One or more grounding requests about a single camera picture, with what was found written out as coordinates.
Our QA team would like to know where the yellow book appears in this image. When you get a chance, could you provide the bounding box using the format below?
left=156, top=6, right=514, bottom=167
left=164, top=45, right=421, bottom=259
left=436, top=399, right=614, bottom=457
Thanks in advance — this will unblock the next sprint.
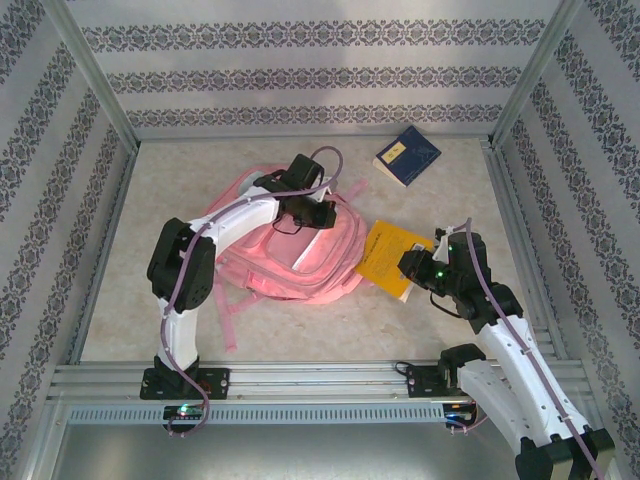
left=353, top=219, right=436, bottom=304

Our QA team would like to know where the pink backpack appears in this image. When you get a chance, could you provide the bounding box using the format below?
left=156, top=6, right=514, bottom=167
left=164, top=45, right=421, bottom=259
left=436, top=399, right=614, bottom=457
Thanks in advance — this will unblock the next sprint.
left=204, top=164, right=374, bottom=354

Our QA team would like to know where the navy book with gold label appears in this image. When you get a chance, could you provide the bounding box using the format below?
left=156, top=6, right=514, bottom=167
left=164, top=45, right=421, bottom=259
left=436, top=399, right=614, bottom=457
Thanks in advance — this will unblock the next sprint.
left=374, top=124, right=442, bottom=189

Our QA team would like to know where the right controller board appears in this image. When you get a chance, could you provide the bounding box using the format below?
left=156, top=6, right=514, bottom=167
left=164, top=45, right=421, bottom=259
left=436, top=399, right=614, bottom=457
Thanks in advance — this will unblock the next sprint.
left=443, top=401, right=477, bottom=427

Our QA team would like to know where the controller board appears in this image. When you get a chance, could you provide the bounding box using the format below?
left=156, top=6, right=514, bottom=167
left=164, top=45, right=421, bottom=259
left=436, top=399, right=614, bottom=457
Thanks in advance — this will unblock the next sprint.
left=163, top=403, right=206, bottom=422
left=443, top=401, right=477, bottom=427

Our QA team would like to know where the grey metal panel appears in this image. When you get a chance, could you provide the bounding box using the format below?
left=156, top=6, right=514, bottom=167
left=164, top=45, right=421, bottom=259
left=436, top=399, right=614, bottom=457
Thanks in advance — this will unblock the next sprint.
left=49, top=424, right=521, bottom=480

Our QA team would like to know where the left controller board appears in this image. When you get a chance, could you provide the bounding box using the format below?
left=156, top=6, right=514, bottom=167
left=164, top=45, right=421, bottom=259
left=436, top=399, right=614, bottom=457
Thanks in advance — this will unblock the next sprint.
left=163, top=403, right=206, bottom=422

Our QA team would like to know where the thin black left gripper cable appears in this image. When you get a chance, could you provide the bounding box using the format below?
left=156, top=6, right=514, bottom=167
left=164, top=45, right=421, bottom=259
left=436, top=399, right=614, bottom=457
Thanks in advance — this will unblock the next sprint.
left=272, top=214, right=304, bottom=236

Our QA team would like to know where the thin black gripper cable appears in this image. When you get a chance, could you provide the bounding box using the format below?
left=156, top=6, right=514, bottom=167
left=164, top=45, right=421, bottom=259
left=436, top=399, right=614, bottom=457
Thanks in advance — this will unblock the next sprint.
left=272, top=214, right=304, bottom=236
left=429, top=292, right=471, bottom=319

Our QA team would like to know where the thin black right gripper cable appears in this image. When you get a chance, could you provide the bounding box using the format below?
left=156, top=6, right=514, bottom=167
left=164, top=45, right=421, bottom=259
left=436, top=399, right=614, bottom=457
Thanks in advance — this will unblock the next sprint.
left=429, top=292, right=471, bottom=319

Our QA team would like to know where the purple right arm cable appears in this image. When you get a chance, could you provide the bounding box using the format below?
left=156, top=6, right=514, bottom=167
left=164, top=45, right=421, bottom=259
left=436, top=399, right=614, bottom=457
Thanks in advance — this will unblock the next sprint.
left=447, top=217, right=604, bottom=480

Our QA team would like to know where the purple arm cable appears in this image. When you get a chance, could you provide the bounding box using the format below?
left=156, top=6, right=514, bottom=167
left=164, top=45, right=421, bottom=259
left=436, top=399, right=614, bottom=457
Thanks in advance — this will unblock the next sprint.
left=159, top=146, right=345, bottom=440
left=447, top=217, right=604, bottom=480

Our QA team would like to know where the aluminium table side rail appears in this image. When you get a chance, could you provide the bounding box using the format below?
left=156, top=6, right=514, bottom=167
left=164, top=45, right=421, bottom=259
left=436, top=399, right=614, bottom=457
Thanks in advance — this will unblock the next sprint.
left=479, top=138, right=571, bottom=361
left=65, top=142, right=140, bottom=365

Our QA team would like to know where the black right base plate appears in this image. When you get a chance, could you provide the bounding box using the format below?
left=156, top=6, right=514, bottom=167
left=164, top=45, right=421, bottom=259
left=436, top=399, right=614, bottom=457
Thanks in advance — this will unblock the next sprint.
left=405, top=364, right=497, bottom=400

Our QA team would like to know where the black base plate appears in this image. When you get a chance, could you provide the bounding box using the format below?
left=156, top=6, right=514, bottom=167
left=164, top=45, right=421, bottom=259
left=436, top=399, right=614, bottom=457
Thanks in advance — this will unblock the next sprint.
left=405, top=364, right=497, bottom=400
left=139, top=367, right=231, bottom=401

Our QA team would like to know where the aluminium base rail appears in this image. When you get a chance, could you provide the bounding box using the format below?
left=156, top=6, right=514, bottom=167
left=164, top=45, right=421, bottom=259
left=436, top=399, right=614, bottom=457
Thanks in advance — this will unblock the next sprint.
left=48, top=358, right=587, bottom=402

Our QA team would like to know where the grey slotted cable duct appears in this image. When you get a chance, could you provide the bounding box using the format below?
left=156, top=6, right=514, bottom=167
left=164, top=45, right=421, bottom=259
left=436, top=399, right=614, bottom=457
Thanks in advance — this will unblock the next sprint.
left=67, top=403, right=446, bottom=425

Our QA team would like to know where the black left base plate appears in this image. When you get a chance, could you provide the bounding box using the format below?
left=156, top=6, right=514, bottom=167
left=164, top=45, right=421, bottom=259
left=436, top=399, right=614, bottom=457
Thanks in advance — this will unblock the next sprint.
left=139, top=367, right=231, bottom=401

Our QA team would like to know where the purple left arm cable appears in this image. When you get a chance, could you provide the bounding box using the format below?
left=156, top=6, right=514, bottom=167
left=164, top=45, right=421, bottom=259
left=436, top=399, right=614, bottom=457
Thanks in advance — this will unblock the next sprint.
left=159, top=146, right=345, bottom=440

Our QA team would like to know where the aluminium frame post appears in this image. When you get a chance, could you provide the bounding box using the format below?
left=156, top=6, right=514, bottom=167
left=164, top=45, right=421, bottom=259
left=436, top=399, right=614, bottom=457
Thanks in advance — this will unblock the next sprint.
left=39, top=0, right=140, bottom=151
left=488, top=0, right=585, bottom=149

